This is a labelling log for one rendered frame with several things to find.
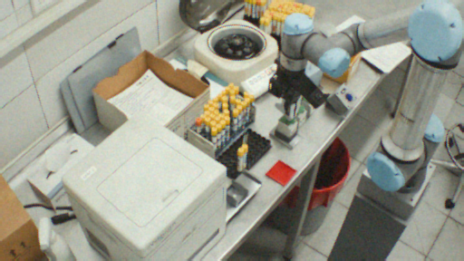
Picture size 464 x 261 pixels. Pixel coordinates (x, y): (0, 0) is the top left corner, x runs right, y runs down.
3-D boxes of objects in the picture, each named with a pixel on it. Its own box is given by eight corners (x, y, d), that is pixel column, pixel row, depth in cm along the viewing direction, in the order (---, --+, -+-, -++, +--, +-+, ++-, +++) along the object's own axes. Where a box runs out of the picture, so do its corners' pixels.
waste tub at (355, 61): (345, 87, 172) (351, 66, 164) (313, 72, 177) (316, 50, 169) (359, 67, 179) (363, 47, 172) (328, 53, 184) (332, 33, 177)
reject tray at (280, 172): (284, 187, 143) (284, 185, 143) (265, 175, 146) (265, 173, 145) (297, 172, 147) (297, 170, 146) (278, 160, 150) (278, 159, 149)
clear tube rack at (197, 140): (213, 161, 149) (213, 145, 143) (188, 144, 153) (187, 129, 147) (256, 121, 160) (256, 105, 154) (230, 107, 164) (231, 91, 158)
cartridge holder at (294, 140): (292, 149, 152) (294, 141, 150) (268, 135, 156) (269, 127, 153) (302, 139, 155) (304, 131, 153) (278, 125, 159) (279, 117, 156)
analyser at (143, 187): (157, 302, 118) (140, 250, 95) (85, 240, 129) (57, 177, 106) (232, 227, 134) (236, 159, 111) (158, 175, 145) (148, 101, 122)
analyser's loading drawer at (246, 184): (214, 236, 129) (214, 227, 126) (195, 223, 132) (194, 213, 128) (261, 188, 140) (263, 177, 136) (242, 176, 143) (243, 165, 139)
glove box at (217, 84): (212, 119, 160) (212, 97, 153) (158, 86, 169) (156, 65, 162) (236, 98, 166) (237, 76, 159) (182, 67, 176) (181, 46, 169)
